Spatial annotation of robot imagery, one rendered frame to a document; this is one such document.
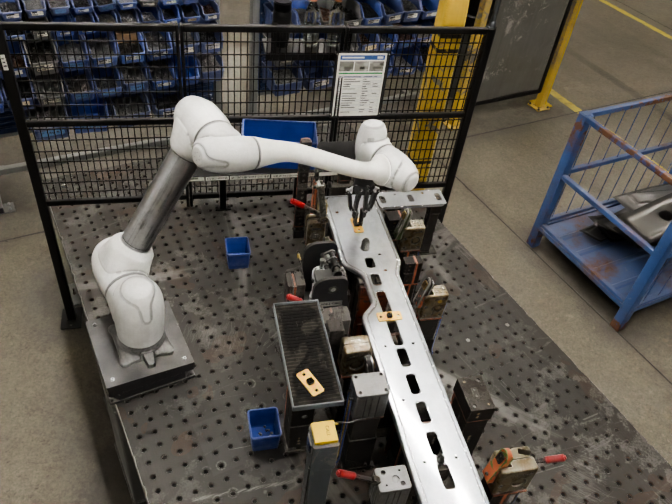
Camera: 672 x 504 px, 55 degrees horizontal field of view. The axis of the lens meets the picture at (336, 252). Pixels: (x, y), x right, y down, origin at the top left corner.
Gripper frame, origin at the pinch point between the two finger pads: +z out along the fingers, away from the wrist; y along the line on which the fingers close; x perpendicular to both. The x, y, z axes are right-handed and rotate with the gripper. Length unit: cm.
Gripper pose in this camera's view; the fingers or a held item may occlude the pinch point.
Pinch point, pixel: (358, 217)
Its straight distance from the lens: 245.7
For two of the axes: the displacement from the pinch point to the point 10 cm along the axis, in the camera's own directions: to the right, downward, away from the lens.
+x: -2.1, -6.8, 7.0
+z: -1.0, 7.3, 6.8
